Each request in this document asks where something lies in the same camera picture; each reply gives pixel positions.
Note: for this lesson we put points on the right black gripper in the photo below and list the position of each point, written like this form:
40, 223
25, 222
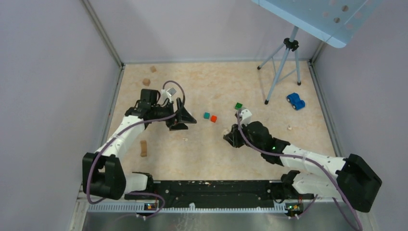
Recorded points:
233, 136

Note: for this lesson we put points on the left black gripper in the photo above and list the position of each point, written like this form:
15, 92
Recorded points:
182, 115

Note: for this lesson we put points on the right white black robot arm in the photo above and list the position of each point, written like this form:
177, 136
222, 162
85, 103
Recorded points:
312, 173

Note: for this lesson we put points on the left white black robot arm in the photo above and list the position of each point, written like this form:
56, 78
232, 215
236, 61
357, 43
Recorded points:
102, 172

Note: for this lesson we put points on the teal small cube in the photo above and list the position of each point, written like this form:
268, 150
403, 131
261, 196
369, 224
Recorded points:
206, 115

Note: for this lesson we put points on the dark green toy brick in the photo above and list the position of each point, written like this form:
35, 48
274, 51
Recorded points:
238, 106

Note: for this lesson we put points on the orange-red small cube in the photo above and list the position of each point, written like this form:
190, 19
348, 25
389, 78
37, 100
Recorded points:
213, 119

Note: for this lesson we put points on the wooden arch block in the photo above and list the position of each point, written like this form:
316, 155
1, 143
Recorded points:
143, 148

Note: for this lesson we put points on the blue toy car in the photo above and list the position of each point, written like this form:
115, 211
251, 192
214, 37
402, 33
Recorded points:
295, 101

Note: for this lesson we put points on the near wooden cube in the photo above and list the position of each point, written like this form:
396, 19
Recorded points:
146, 82

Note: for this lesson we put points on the grey tripod stand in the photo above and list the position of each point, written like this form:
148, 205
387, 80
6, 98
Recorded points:
290, 44

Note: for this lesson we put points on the light blue perforated panel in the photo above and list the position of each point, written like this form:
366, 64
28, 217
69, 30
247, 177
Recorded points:
332, 21

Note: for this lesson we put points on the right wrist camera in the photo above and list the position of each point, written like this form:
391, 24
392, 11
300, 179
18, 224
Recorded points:
244, 116

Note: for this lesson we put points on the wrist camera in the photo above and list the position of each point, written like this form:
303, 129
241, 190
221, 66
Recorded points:
166, 95
244, 116

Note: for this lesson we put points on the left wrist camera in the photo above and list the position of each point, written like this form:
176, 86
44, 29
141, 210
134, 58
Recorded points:
166, 95

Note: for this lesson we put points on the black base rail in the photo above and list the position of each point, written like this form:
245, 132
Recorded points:
219, 193

